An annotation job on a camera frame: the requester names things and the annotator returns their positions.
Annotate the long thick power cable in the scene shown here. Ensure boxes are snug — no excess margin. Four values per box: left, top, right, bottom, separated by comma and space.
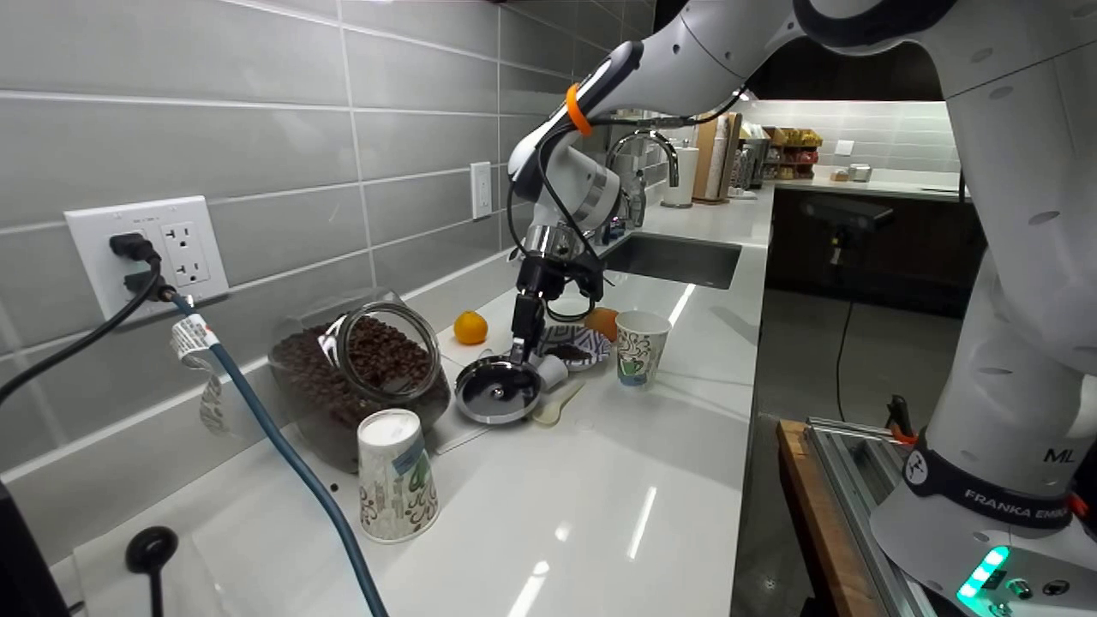
119, 267, 393, 617

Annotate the kitchen sink basin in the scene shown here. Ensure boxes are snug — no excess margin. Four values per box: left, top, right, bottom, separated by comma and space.
595, 228, 746, 290

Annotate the dark basket with fruit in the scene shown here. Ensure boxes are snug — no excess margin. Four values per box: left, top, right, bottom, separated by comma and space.
760, 121, 827, 182

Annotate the light wooden board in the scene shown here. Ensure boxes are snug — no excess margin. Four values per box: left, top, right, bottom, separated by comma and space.
694, 112, 735, 206

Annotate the dark kitchen cabinet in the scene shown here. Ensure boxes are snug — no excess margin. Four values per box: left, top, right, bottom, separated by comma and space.
763, 185, 989, 321

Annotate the black grinder power cable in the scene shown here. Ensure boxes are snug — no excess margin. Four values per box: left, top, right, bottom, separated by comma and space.
0, 228, 174, 404

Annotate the white wall outlet with plugs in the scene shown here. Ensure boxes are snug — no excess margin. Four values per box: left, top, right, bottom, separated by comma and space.
62, 193, 232, 324

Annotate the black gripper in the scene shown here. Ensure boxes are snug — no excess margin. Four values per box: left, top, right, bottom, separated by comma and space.
506, 244, 609, 370

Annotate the small white cylinder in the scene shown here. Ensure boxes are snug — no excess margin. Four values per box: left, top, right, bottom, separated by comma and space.
530, 353, 573, 393

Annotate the patterned paper cup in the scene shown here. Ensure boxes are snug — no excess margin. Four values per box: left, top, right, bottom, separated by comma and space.
614, 308, 673, 391
353, 404, 442, 541

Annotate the glass jar with coffee beans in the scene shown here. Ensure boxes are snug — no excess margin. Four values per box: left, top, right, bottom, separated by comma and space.
268, 297, 453, 436

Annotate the thin black hanging cable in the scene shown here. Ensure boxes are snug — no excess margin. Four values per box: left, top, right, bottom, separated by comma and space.
834, 297, 859, 424

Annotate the black coffee grinder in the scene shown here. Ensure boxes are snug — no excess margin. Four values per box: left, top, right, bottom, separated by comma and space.
0, 480, 69, 617

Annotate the white empty wall outlet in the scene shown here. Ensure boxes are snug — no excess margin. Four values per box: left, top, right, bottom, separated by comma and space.
465, 156, 496, 224

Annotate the chrome faucet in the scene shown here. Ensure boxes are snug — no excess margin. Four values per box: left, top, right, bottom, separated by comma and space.
609, 123, 683, 238

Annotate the wooden table edge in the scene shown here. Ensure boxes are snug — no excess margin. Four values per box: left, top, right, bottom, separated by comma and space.
774, 419, 888, 617

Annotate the aluminium frame rail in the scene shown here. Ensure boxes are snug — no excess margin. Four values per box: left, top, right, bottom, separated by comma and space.
815, 424, 953, 617

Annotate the blue patterned plate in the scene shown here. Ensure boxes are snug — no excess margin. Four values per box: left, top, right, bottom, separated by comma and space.
534, 321, 617, 372

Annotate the white paper napkin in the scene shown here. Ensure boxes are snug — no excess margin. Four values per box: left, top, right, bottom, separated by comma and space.
437, 329, 518, 388

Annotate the orange cable strap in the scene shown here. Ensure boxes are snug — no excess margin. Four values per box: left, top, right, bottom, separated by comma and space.
562, 79, 600, 140

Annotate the black round cable grommet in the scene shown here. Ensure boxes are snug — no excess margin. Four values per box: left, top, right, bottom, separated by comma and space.
122, 521, 182, 617

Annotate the red tipped metal clamp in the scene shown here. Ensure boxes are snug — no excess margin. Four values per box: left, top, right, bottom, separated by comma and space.
801, 391, 922, 456

